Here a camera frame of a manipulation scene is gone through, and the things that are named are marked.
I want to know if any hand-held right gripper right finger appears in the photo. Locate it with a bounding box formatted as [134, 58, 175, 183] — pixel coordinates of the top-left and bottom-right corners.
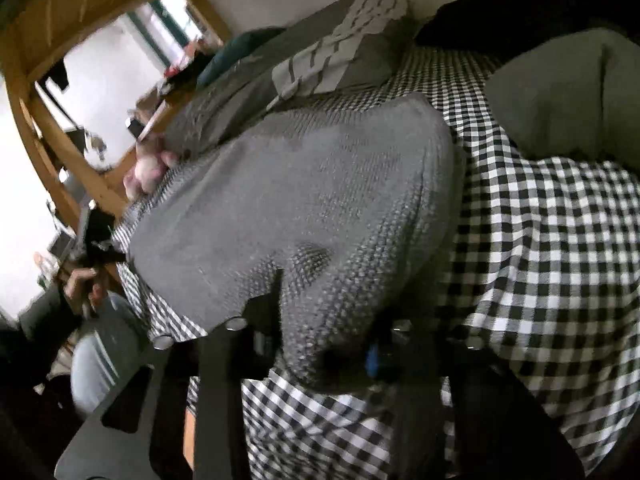
[367, 317, 586, 480]

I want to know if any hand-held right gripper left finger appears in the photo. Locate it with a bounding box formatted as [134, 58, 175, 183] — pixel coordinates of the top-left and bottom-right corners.
[55, 269, 286, 480]

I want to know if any grey cable-knit sweater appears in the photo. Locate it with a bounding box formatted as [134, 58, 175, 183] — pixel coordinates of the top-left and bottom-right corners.
[120, 92, 468, 393]

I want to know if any person's left forearm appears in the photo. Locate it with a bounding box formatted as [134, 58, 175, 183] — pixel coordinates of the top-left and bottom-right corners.
[17, 287, 81, 361]

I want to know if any black clothes pile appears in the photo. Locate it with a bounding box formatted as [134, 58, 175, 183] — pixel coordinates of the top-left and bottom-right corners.
[415, 0, 640, 56]

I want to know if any person's left hand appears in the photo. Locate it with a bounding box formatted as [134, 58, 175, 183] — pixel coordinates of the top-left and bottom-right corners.
[65, 266, 108, 318]

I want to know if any pink plush toy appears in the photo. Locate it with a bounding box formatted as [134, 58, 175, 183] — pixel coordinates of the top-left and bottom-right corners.
[122, 135, 178, 198]

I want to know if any person's leg in jeans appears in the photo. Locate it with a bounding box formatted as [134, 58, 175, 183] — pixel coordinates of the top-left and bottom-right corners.
[70, 292, 151, 413]

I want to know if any cluttered wooden desk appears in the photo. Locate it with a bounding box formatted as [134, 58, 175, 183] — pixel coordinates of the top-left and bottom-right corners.
[127, 50, 211, 141]

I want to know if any grey quilt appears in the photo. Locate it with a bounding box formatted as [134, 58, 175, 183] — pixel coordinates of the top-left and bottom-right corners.
[162, 55, 291, 161]

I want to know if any black white checkered bed sheet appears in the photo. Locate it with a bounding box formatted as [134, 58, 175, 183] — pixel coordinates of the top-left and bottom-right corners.
[112, 45, 640, 480]

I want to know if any teal pillow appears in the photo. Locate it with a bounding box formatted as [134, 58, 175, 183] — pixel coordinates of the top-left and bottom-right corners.
[196, 27, 286, 88]

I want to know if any grey striped pillow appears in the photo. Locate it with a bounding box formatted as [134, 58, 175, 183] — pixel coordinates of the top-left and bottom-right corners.
[250, 0, 418, 106]

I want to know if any wooden bed frame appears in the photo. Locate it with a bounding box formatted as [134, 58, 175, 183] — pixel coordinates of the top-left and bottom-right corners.
[0, 0, 241, 221]

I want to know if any window with green frame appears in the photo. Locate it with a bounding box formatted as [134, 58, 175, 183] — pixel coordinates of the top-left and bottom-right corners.
[150, 0, 221, 56]

